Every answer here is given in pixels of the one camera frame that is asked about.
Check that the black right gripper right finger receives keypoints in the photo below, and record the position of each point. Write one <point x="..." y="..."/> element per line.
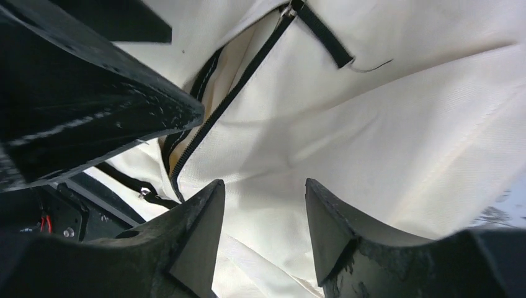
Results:
<point x="356" y="255"/>

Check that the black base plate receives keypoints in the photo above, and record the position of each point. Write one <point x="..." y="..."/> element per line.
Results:
<point x="80" y="208"/>

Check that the beige canvas backpack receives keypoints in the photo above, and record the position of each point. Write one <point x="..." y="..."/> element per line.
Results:
<point x="423" y="131"/>

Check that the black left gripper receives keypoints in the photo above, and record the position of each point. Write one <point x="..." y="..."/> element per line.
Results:
<point x="70" y="97"/>

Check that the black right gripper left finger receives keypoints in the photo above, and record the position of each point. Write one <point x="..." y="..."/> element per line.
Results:
<point x="172" y="255"/>

